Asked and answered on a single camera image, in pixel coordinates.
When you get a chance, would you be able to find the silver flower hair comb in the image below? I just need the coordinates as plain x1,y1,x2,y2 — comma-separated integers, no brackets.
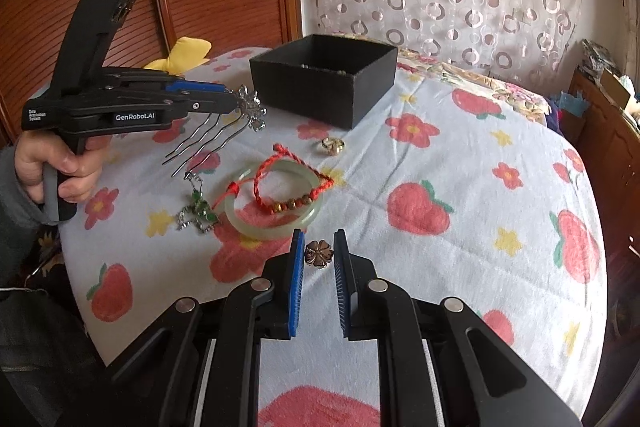
162,84,267,178

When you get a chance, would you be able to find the red braided cord bracelet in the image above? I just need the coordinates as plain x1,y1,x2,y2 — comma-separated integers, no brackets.
211,143,335,216

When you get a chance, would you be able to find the silver green leaf pendant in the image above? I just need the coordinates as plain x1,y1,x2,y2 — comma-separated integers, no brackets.
176,173,219,234

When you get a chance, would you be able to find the gold pearl ring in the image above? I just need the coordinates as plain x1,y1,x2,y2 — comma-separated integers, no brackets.
319,135,347,156

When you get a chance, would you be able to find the rose gold flower brooch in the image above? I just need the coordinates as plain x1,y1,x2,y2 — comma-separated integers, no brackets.
304,239,333,269

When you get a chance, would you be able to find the grey left sleeve forearm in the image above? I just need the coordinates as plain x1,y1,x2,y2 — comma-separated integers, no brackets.
0,146,55,287

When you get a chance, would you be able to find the black square jewelry box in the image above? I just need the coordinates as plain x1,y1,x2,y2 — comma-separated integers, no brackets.
250,35,398,130

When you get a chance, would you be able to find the person's left hand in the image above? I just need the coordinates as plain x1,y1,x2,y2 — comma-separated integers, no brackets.
14,131,112,204

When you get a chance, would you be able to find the yellow striped plush toy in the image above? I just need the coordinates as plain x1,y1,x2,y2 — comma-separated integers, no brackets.
144,37,212,75

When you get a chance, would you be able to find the pale green jade bangle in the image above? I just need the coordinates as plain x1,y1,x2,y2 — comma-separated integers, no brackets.
222,159,322,241

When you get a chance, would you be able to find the floral strawberry bed blanket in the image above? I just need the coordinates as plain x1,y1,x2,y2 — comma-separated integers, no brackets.
60,67,606,415

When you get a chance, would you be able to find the floral pillow at bedhead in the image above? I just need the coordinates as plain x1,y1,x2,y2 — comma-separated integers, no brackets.
397,48,551,127

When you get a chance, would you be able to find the wooden sideboard cabinet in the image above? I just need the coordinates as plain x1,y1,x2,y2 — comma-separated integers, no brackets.
570,69,639,263

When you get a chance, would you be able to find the cardboard box on cabinet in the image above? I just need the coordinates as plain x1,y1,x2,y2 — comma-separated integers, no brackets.
599,69,634,112

